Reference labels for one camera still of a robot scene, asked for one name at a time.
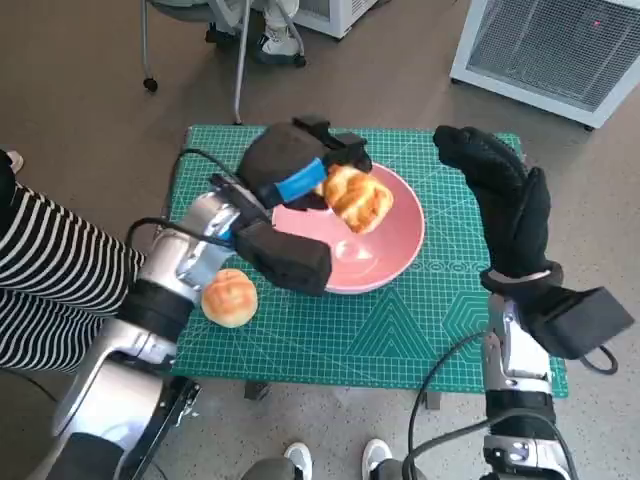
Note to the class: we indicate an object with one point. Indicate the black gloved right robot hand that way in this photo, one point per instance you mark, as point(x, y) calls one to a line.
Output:
point(515, 220)

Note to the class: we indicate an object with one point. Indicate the bare left robot hand blue tape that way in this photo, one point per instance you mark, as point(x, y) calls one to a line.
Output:
point(280, 155)

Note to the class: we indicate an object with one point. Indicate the braided toy bread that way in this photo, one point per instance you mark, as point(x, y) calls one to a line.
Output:
point(360, 200)

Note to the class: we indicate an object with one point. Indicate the pink bowl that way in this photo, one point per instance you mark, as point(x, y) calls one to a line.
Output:
point(390, 250)

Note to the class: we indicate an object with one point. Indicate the round toy bread bun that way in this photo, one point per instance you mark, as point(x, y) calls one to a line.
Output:
point(230, 297)

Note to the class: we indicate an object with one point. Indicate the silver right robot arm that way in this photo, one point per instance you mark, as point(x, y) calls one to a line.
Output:
point(517, 360)

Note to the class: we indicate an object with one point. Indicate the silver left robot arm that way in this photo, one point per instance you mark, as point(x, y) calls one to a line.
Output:
point(130, 390)

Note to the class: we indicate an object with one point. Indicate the person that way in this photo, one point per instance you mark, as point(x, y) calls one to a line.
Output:
point(45, 270)
point(300, 457)
point(277, 47)

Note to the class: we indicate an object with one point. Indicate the white vented cabinet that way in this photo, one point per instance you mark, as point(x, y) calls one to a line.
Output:
point(340, 15)

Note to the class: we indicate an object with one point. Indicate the white appliance with mesh grille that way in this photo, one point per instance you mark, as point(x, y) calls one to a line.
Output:
point(550, 50)

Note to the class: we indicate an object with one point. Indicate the grey office chair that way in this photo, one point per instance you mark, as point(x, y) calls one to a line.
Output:
point(172, 3)

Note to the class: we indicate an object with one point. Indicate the green cutting mat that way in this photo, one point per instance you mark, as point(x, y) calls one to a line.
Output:
point(325, 340)

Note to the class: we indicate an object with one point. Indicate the grey table leg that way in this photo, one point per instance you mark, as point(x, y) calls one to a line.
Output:
point(434, 401)
point(256, 391)

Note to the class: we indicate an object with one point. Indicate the black panel white edge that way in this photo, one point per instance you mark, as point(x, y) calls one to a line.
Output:
point(165, 425)

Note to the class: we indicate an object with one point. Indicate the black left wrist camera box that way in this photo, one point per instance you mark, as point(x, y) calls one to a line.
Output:
point(285, 260)

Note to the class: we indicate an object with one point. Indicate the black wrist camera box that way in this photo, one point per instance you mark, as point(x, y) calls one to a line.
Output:
point(580, 320)
point(285, 260)

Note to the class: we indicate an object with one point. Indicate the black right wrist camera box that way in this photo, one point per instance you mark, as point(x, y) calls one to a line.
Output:
point(580, 320)

